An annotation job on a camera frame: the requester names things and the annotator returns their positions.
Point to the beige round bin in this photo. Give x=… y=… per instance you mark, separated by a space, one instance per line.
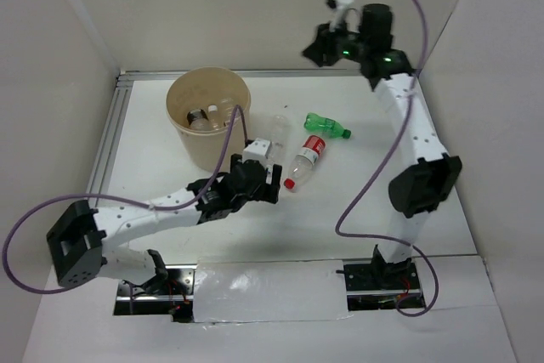
x=197 y=89

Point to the aluminium frame rail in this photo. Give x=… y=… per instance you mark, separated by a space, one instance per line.
x=142 y=155

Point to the slim clear bottle blue cap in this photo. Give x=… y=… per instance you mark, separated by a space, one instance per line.
x=279 y=130

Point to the red label bottle red cap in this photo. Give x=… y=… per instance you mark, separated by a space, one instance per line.
x=304 y=161

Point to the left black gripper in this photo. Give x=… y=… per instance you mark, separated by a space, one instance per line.
x=269 y=191

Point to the black label clear bottle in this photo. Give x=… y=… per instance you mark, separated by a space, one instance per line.
x=198 y=120

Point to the clear crushed bottle white cap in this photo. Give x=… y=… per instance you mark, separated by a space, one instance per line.
x=214 y=117

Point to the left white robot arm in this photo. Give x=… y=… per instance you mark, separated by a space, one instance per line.
x=87 y=243

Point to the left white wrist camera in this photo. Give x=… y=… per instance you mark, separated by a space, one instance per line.
x=257 y=151

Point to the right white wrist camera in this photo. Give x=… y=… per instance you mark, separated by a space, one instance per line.
x=340 y=9

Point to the green plastic bottle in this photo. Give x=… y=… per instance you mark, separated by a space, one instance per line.
x=325 y=126

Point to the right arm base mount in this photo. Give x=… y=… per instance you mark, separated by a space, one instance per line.
x=375 y=284

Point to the blue label water bottle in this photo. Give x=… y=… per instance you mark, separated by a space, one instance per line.
x=229 y=109

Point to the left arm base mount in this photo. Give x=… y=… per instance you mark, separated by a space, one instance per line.
x=174 y=297

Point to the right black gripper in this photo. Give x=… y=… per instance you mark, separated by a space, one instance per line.
x=322 y=46

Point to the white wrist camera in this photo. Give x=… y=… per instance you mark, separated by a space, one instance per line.
x=340 y=9
x=257 y=151

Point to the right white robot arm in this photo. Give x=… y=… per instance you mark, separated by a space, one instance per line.
x=430 y=171

